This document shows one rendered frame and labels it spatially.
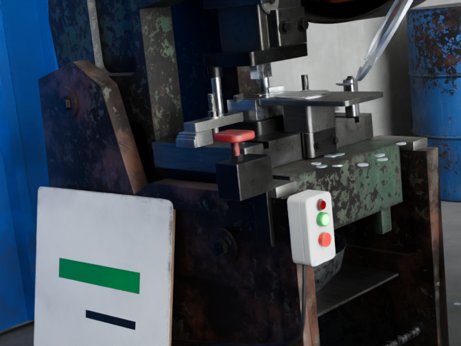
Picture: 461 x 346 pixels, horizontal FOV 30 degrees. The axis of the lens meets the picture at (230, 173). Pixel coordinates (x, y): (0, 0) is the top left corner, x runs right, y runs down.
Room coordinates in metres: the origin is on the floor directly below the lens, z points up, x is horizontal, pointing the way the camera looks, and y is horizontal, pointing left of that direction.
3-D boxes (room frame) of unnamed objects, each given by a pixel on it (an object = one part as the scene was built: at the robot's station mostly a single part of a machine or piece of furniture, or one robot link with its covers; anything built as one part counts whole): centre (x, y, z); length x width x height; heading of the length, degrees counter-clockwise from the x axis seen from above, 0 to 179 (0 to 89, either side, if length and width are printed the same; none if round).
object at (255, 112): (2.00, -0.09, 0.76); 0.15 x 0.09 x 0.05; 134
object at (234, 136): (1.61, -0.01, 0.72); 0.07 x 0.06 x 0.08; 44
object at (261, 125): (2.01, -0.09, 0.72); 0.20 x 0.16 x 0.03; 134
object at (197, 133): (1.89, 0.03, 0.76); 0.17 x 0.06 x 0.10; 134
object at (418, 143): (2.29, -0.19, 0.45); 0.92 x 0.12 x 0.90; 44
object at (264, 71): (2.00, -0.10, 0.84); 0.05 x 0.03 x 0.04; 134
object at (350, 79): (2.04, -0.31, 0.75); 0.03 x 0.03 x 0.10; 44
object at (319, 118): (1.88, -0.21, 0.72); 0.25 x 0.14 x 0.14; 44
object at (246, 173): (1.63, -0.03, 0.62); 0.10 x 0.06 x 0.20; 134
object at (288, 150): (2.01, -0.09, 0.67); 0.45 x 0.30 x 0.06; 134
